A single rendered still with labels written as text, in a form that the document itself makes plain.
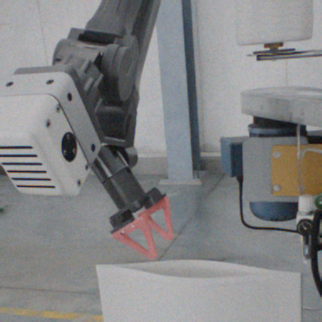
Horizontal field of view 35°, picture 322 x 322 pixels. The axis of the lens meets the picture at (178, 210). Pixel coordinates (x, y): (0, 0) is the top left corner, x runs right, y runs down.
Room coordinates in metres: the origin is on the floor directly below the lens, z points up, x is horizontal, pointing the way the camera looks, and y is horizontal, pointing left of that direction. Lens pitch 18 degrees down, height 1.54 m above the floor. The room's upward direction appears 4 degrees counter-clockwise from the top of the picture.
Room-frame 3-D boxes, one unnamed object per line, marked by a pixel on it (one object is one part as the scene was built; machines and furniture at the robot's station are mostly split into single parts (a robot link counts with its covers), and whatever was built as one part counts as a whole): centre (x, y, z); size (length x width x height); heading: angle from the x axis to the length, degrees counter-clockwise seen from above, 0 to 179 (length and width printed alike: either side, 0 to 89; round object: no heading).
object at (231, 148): (1.28, -0.17, 1.25); 0.10 x 0.08 x 0.12; 8
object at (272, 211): (1.30, -0.27, 1.21); 0.15 x 0.15 x 0.25
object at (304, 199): (1.01, -0.27, 1.14); 0.05 x 0.04 x 0.16; 163
